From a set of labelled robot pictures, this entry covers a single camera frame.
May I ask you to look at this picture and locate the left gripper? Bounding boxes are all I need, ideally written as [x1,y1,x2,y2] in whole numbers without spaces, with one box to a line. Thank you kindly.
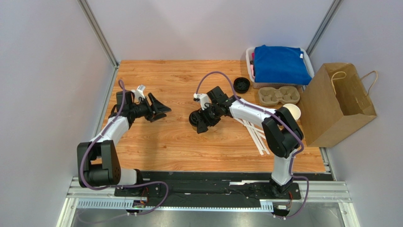
[129,93,171,123]

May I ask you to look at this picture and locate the black plastic cup lid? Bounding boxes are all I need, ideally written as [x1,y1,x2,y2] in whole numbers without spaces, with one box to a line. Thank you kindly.
[189,111,200,128]

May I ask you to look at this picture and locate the cardboard cup carrier tray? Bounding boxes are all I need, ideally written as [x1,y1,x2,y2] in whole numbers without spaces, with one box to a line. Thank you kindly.
[258,86,300,106]

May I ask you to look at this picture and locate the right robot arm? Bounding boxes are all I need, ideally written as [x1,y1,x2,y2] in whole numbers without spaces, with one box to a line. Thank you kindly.
[189,87,304,194]

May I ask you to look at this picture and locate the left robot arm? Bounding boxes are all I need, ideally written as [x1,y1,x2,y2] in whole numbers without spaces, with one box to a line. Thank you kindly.
[77,91,171,190]

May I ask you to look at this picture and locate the white wrapped straw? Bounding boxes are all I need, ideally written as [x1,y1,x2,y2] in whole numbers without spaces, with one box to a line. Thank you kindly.
[244,122,266,140]
[235,118,265,156]
[242,120,270,156]

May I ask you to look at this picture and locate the stack of black lids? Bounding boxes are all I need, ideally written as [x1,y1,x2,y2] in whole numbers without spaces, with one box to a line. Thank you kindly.
[233,77,250,94]

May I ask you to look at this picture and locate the white plastic basket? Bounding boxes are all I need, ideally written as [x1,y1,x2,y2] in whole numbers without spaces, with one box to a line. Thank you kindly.
[245,45,315,88]

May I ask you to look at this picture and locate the blue folded cloth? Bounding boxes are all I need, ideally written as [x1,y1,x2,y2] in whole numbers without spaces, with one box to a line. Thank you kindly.
[253,45,312,85]

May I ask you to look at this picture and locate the brown paper bag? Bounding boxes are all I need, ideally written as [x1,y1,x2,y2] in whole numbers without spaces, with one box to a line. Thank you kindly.
[298,62,377,148]

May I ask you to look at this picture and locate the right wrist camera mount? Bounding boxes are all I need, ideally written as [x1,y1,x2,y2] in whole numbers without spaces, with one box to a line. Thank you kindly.
[193,93,210,110]

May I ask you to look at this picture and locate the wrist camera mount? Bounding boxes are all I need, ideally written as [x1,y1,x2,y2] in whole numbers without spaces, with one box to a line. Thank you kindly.
[193,93,210,110]
[131,85,146,102]

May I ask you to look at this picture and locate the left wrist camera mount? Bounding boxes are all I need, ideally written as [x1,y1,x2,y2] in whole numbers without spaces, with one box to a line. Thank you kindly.
[131,85,146,102]

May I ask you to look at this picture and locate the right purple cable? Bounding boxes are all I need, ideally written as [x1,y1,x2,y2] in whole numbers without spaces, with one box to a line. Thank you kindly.
[195,71,310,220]

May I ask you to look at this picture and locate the purple cable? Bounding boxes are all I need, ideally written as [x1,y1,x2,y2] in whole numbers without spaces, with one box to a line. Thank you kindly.
[79,79,169,216]
[195,71,310,220]

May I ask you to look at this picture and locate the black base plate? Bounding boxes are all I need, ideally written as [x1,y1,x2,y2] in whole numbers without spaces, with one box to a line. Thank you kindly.
[114,171,305,208]

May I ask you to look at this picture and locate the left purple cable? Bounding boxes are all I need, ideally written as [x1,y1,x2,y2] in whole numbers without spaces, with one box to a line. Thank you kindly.
[79,79,169,216]

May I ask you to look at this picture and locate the aluminium frame rail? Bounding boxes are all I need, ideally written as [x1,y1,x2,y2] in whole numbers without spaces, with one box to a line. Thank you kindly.
[57,171,359,227]

